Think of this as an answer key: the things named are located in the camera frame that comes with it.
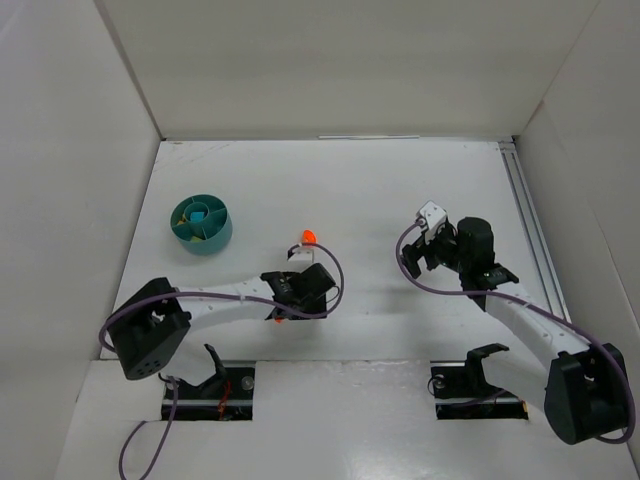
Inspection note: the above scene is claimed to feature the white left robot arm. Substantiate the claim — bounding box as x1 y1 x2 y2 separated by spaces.
101 263 341 387

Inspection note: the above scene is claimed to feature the orange dome lego piece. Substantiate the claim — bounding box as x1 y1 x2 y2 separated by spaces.
301 229 317 245

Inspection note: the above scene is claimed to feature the aluminium rail right side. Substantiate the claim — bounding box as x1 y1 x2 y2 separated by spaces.
498 137 571 322

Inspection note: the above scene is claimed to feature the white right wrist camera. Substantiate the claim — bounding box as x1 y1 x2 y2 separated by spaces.
416 200 448 243

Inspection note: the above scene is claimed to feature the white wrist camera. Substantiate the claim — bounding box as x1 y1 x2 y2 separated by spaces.
287 243 314 266
416 200 448 243

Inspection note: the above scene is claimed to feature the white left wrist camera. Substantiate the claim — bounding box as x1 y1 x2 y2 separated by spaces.
287 243 314 266

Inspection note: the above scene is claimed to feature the teal small lego brick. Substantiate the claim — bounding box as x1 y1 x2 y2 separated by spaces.
189 211 207 223

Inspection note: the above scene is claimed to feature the teal round divided container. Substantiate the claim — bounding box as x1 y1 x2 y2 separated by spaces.
170 194 233 256

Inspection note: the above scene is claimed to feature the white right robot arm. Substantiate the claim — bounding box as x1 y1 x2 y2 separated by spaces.
395 202 636 445

